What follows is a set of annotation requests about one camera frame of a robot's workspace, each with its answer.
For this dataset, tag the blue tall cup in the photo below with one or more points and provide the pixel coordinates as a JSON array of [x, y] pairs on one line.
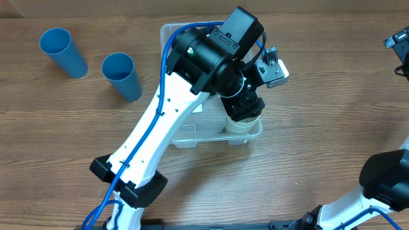
[[58, 44], [119, 69]]

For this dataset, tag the cream tall cup back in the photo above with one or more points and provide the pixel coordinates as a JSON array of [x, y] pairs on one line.
[[242, 126]]

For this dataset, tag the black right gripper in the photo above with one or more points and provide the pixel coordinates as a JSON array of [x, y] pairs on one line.
[[400, 42]]

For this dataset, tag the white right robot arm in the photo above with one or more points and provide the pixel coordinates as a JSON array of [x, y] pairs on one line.
[[382, 189]]

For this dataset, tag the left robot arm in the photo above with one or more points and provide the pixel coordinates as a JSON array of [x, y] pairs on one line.
[[199, 59]]

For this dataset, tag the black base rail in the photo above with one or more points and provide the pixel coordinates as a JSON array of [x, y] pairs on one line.
[[223, 226]]

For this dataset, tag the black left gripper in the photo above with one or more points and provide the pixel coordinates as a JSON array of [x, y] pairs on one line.
[[239, 98]]

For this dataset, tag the clear plastic storage bin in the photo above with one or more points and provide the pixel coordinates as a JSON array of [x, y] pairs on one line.
[[207, 122]]

